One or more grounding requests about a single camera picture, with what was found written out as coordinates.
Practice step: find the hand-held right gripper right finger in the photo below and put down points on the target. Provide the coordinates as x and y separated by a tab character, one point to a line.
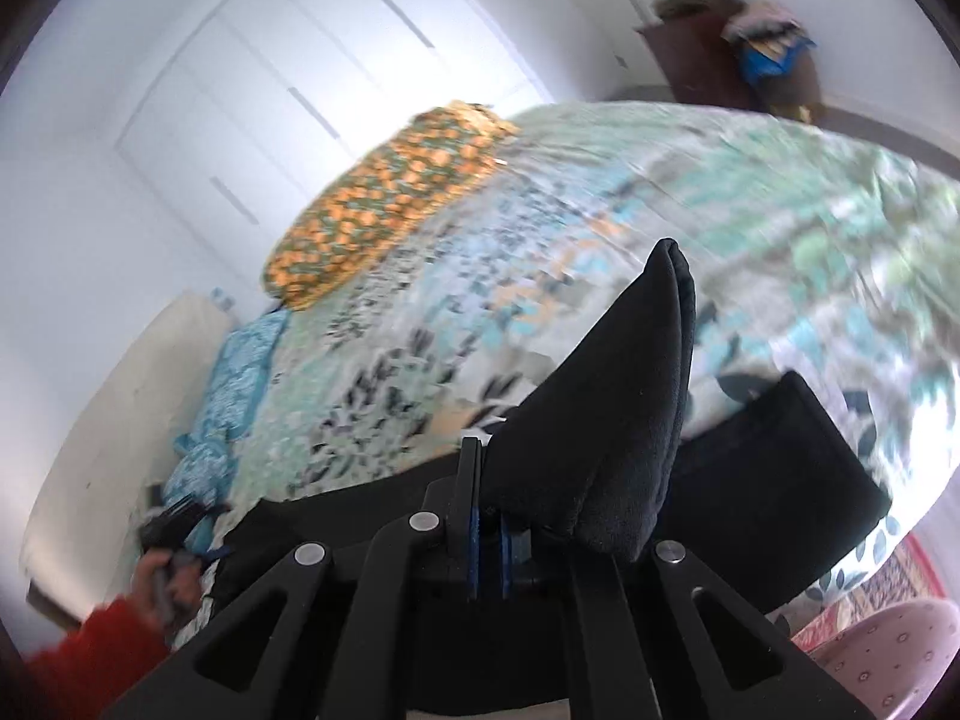
511	559

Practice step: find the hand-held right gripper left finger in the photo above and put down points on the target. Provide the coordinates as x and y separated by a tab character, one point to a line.
472	547

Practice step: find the black pants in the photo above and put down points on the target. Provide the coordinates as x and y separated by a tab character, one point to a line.
622	427

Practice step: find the person's left hand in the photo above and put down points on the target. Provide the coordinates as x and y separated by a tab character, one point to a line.
161	589

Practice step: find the blue patterned pillow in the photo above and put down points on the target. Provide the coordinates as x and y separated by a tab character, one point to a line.
247	367
196	480

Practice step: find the cream padded headboard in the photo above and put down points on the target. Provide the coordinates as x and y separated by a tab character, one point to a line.
112	427

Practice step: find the bed with floral sheet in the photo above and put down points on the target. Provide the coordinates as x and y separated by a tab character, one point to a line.
525	240

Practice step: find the orange floral pillow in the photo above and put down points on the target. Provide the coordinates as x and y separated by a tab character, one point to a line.
375	202

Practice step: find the pink dotted stool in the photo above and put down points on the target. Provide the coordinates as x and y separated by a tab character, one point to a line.
892	652

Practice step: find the white wardrobe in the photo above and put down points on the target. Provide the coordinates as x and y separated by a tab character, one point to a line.
300	52

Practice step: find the dark wooden cabinet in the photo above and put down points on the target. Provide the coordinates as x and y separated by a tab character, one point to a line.
697	60

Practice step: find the brown box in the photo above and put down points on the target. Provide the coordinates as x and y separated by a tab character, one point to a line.
791	94

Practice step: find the pile of clothes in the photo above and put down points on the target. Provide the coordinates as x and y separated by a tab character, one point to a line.
769	34

